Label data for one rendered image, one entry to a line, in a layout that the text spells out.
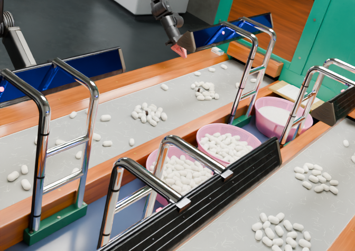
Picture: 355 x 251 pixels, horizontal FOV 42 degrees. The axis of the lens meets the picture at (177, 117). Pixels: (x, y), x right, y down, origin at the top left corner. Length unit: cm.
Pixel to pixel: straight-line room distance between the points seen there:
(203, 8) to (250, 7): 305
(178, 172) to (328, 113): 52
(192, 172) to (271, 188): 28
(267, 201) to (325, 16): 104
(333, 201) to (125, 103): 87
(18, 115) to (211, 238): 78
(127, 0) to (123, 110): 326
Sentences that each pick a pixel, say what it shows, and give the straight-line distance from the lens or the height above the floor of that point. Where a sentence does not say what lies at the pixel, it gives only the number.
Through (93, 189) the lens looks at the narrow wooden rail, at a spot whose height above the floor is 73.
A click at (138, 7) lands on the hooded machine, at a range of 491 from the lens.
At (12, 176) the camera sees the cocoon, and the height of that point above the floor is 76.
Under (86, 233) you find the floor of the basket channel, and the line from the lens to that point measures 139.
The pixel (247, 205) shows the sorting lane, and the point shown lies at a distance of 154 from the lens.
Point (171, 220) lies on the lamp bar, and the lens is 86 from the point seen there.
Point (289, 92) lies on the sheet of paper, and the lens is 231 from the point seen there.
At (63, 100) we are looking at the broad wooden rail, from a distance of 179.
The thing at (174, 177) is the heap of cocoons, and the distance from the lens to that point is 154.
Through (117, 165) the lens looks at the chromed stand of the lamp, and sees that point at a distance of 94.
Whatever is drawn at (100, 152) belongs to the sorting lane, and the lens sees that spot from 158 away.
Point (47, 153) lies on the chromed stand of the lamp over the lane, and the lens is 117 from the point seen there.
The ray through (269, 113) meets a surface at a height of 74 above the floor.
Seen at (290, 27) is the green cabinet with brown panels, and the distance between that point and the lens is 237.
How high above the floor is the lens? 167
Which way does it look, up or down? 30 degrees down
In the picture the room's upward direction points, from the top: 15 degrees clockwise
